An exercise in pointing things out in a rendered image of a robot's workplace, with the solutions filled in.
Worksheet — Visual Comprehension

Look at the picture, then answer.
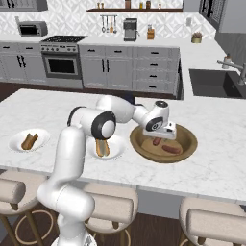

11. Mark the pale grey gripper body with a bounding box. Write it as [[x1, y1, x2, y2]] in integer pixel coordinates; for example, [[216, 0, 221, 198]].
[[142, 127, 177, 140]]

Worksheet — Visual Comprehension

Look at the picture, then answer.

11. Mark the brown wooden bowl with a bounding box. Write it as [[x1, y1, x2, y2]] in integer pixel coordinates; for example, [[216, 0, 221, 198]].
[[129, 123, 199, 164]]

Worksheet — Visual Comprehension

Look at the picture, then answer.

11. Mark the white plate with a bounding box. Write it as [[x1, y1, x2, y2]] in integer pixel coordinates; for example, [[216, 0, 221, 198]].
[[85, 134, 128, 160], [8, 128, 52, 154]]

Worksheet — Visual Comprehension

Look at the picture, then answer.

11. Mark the brown hot dog bun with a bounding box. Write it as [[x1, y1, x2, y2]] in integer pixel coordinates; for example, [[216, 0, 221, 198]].
[[20, 133, 39, 151], [94, 138, 111, 159]]

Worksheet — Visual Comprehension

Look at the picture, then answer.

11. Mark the grey cupboard and drawer run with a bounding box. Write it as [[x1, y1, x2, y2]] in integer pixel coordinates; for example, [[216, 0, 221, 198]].
[[78, 44, 185, 101]]

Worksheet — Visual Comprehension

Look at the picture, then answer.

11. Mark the dark sink basin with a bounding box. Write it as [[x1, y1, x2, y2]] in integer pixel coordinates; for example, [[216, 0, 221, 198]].
[[188, 68, 246, 100]]

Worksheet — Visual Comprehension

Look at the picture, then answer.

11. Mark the beige upholstered bar stool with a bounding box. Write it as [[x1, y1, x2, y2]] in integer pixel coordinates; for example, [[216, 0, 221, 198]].
[[80, 182, 140, 246], [178, 195, 246, 246], [0, 168, 61, 246]]

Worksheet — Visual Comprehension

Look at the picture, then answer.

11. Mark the wooden knife block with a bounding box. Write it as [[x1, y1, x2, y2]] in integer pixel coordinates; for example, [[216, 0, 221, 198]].
[[146, 24, 156, 41]]

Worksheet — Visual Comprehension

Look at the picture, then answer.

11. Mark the small soap bottle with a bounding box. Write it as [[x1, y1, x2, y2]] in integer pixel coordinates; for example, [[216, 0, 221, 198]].
[[222, 53, 233, 70]]

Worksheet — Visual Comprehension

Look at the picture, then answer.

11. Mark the small potted plant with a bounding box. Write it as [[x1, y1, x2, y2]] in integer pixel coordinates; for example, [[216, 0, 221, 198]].
[[190, 31, 204, 44]]

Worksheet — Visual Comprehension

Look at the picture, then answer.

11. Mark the steel tap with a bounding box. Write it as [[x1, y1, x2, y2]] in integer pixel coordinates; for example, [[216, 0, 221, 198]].
[[216, 58, 246, 86]]

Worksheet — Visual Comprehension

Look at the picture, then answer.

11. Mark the black coffee machine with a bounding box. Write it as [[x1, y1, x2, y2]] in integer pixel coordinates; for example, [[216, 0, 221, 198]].
[[122, 17, 141, 42]]

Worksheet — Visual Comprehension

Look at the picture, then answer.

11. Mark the steel range with oven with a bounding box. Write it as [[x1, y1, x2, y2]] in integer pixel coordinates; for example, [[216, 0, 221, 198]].
[[39, 35, 88, 90]]

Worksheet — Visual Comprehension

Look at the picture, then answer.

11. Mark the grey base cupboard run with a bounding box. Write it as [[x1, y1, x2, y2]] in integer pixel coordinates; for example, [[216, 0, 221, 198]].
[[0, 41, 47, 86]]

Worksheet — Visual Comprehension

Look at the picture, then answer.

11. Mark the grey toaster oven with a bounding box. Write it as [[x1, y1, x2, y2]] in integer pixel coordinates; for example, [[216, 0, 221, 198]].
[[16, 20, 49, 38]]

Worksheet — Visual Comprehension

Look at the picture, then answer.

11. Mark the rail with hanging utensils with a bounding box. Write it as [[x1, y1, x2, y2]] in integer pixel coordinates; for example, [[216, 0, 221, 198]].
[[99, 13, 119, 35]]

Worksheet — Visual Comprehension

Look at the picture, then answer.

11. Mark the dark wooden wall shelf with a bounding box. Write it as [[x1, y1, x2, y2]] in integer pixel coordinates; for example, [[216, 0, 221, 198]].
[[86, 8, 184, 14]]

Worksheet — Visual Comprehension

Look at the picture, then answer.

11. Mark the grey glazed wall cupboard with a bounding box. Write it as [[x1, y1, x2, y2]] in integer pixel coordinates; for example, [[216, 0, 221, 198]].
[[182, 0, 246, 34]]

